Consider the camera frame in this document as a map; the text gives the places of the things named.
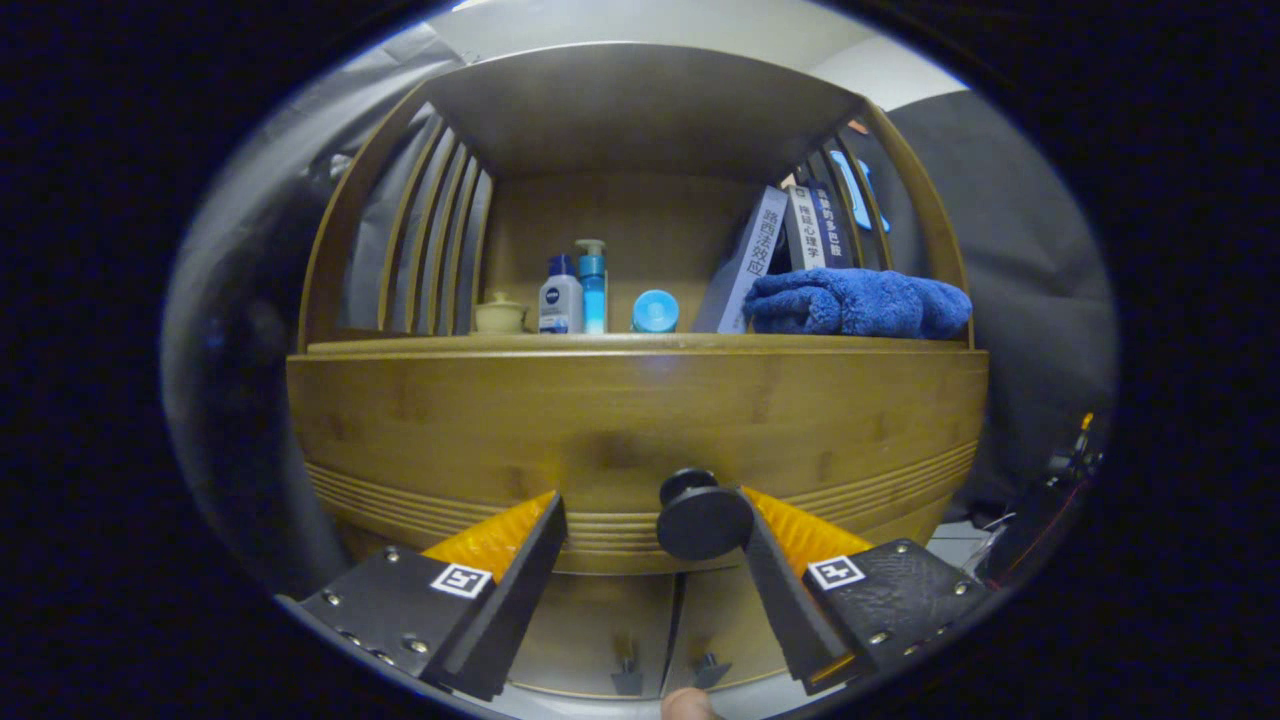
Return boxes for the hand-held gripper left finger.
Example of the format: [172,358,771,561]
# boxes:
[275,490,569,703]

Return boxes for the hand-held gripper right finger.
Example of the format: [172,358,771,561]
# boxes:
[735,487,993,698]

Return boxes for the black round drawer knob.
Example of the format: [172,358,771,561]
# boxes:
[656,468,755,562]

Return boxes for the blue squeeze tube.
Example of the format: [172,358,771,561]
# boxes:
[631,290,680,334]

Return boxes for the wooden cabinet door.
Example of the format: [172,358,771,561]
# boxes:
[505,572,681,699]
[660,560,791,693]

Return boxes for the wooden countertop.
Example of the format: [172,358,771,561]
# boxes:
[305,332,976,356]

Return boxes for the wooden cabinet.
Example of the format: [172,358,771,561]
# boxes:
[287,42,991,701]

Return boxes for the black device with orange tip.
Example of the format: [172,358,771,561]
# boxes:
[975,412,1106,591]

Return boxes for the beige lidded teacup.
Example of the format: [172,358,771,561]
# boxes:
[474,292,529,335]

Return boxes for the white bottle with blue cap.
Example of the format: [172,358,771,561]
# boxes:
[538,254,584,335]

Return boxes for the blue folded towel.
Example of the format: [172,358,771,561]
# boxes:
[742,267,973,341]

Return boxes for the blue pump bottle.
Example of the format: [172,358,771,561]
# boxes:
[574,239,609,335]

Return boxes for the grey book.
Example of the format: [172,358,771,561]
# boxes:
[692,186,789,335]

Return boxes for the white spine book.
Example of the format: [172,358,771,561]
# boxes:
[785,183,831,271]

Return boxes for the dark blue book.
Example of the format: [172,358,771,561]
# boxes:
[808,180,856,269]

